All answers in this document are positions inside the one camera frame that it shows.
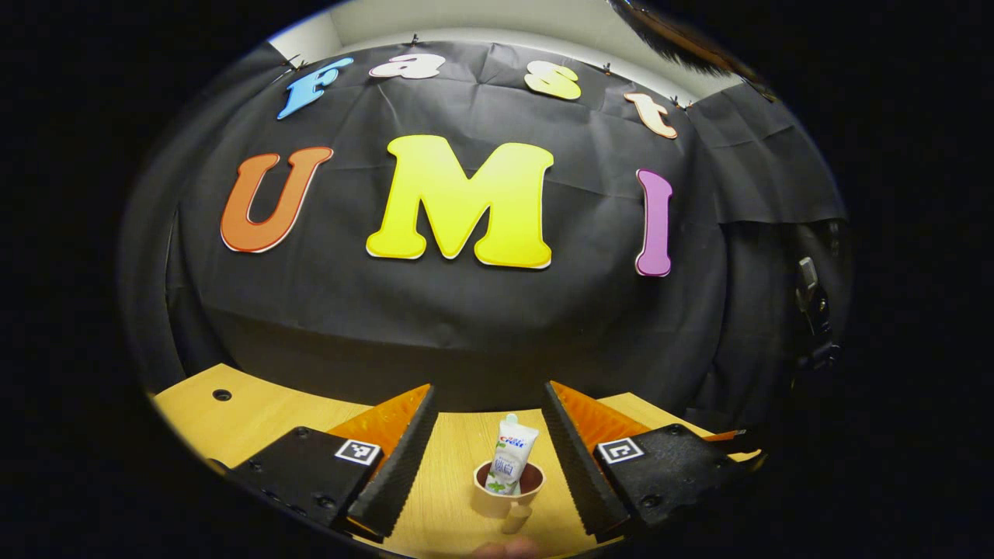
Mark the person's dark hair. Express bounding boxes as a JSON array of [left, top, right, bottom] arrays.
[[610, 0, 777, 102]]

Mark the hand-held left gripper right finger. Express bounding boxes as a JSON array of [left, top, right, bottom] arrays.
[[542, 380, 752, 543]]

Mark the dark metal fixture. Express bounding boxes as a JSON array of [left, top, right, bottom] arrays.
[[794, 256, 843, 373]]

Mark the beige cup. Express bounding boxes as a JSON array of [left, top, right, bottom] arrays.
[[472, 460, 546, 535]]

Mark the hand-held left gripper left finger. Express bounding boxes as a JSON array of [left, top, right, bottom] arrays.
[[228, 383, 439, 543]]

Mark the white toothpaste tube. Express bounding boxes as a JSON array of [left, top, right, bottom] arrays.
[[485, 414, 539, 496]]

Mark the wooden desktop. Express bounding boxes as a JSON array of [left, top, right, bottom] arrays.
[[151, 363, 766, 559]]

